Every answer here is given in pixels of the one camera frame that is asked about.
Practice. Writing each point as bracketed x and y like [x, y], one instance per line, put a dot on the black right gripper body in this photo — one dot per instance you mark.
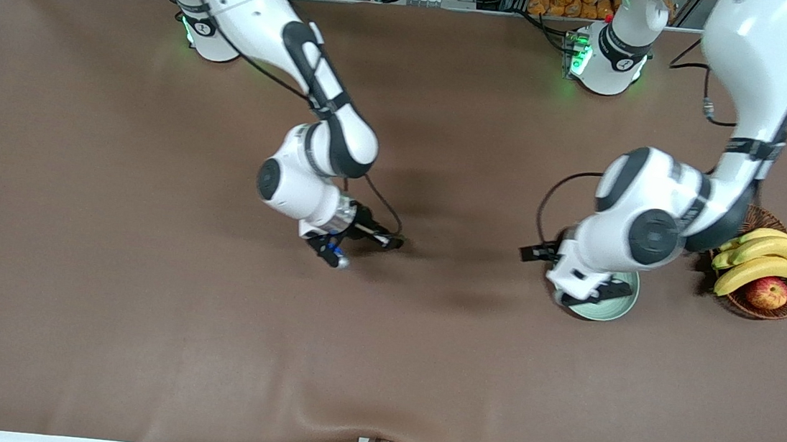
[363, 219]

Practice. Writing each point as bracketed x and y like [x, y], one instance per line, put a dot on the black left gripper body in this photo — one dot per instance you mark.
[547, 252]

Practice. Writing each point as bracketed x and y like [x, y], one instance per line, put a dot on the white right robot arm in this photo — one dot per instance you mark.
[310, 191]

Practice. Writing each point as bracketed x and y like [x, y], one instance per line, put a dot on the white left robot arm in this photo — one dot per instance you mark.
[645, 234]

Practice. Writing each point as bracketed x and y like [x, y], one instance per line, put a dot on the light green round plate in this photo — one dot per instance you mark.
[620, 308]

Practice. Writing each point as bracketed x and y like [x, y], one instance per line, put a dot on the brown table cover cloth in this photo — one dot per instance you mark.
[380, 364]

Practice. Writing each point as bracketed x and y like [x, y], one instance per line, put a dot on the yellow banana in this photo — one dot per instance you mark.
[722, 260]
[777, 249]
[728, 244]
[764, 233]
[753, 271]

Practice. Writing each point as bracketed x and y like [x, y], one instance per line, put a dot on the red yellow apple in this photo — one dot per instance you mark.
[767, 293]

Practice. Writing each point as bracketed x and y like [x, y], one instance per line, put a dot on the brown wicker basket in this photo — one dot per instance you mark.
[769, 222]

